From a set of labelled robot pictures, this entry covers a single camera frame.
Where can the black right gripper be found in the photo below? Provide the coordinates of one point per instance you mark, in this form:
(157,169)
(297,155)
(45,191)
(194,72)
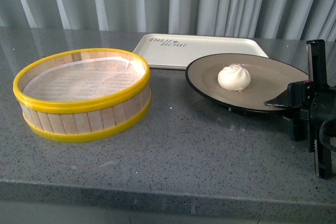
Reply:
(314,100)

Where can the beige plate with black rim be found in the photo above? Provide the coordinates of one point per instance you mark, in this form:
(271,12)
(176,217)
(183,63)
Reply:
(269,78)

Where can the white steamed bun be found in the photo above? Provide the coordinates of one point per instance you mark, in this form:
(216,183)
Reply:
(234,78)

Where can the cream bear print tray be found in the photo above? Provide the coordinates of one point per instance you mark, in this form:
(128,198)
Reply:
(177,51)

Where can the grey pleated curtain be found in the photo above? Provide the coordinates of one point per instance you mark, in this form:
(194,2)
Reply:
(282,19)

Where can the yellow rimmed wooden steamer basket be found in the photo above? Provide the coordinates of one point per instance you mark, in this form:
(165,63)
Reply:
(89,120)

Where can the white steamer liner cloth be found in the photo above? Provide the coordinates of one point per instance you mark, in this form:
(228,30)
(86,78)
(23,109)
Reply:
(85,80)

